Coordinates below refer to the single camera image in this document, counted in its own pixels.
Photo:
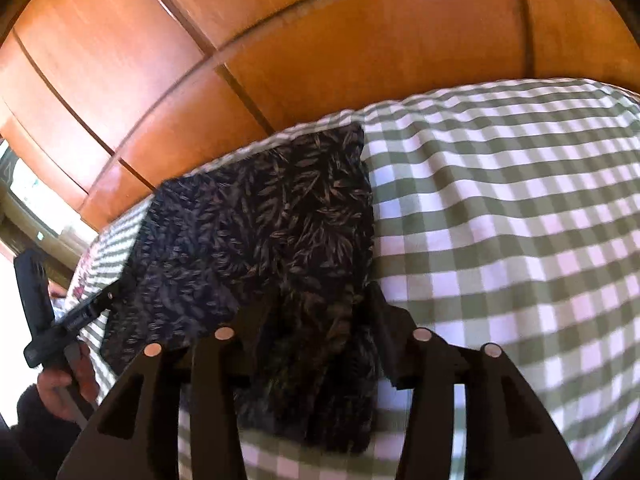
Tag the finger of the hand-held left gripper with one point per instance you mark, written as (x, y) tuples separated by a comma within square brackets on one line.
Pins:
[(92, 310)]

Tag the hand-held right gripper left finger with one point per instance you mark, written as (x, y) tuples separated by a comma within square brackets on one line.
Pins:
[(222, 375)]

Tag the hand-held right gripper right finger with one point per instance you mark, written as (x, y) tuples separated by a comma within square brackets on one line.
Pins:
[(387, 340)]

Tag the dark leaf print pants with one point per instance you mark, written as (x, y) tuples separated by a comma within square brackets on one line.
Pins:
[(260, 230)]

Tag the person's left forearm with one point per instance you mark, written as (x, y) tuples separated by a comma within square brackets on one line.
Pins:
[(35, 425)]

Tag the person's left hand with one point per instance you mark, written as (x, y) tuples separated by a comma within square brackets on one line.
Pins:
[(65, 385)]

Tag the red printed white cloth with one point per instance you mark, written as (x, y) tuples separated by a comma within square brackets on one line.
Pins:
[(85, 280)]

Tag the window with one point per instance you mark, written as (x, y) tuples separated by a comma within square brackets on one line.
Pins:
[(35, 195)]

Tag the green white checkered bed sheet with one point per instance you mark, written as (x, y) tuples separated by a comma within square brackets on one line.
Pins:
[(500, 220)]

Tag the wooden wardrobe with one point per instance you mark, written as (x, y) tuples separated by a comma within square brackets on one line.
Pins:
[(300, 50)]

